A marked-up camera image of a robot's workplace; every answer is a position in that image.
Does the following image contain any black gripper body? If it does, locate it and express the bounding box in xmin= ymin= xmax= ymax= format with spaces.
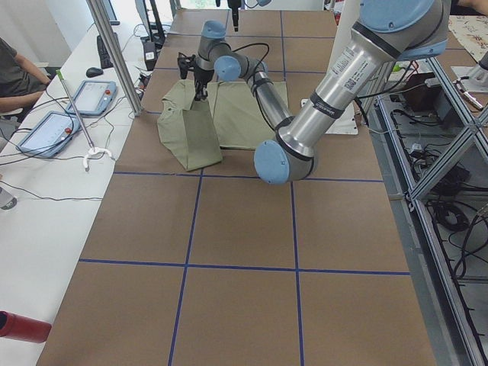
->
xmin=227 ymin=0 xmax=241 ymax=32
xmin=194 ymin=65 xmax=212 ymax=101

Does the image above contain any olive green long-sleeve shirt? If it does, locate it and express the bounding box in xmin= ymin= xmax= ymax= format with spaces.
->
xmin=157 ymin=79 xmax=274 ymax=172

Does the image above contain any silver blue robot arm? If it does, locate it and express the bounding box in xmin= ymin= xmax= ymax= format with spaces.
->
xmin=194 ymin=0 xmax=451 ymax=185
xmin=205 ymin=0 xmax=271 ymax=35

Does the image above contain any black keyboard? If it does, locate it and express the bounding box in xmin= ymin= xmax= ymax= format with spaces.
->
xmin=96 ymin=35 xmax=113 ymax=69

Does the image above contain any black computer mouse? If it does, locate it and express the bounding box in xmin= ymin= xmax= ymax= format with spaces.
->
xmin=85 ymin=67 xmax=104 ymax=78

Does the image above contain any upper blue teach pendant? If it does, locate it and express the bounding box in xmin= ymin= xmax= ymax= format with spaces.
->
xmin=73 ymin=80 xmax=117 ymax=117

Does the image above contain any blue teach pendant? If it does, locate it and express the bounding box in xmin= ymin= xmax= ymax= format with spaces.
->
xmin=17 ymin=111 xmax=80 ymax=158
xmin=73 ymin=80 xmax=117 ymax=117

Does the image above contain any long grabber stick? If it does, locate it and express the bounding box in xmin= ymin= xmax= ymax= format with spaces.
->
xmin=56 ymin=69 xmax=114 ymax=172

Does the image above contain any lower blue teach pendant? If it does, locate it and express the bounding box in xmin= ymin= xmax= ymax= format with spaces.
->
xmin=17 ymin=111 xmax=80 ymax=158

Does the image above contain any seated person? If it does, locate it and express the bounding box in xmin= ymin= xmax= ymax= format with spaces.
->
xmin=1 ymin=39 xmax=50 ymax=123

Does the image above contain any red bottle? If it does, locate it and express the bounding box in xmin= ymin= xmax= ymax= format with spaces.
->
xmin=1 ymin=311 xmax=52 ymax=343

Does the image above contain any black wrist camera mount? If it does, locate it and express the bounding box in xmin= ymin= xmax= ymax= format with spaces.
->
xmin=177 ymin=52 xmax=196 ymax=79

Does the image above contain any aluminium frame post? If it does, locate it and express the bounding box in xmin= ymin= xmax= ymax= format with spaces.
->
xmin=86 ymin=0 xmax=143 ymax=117

